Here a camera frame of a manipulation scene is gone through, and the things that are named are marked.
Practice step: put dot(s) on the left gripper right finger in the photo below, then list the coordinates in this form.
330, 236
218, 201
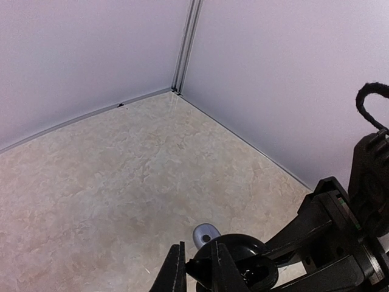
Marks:
225, 275

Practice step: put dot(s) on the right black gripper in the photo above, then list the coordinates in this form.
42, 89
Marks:
335, 250

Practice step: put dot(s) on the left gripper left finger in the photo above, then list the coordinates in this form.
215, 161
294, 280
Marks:
172, 275

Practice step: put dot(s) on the black round charging case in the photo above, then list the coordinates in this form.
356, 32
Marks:
257, 271

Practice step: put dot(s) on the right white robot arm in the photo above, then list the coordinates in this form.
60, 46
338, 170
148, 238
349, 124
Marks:
367, 193

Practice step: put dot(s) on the grey oval earbud case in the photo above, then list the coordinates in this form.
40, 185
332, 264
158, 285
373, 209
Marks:
204, 233

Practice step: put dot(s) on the right aluminium frame post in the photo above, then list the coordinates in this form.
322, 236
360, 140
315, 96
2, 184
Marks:
188, 37

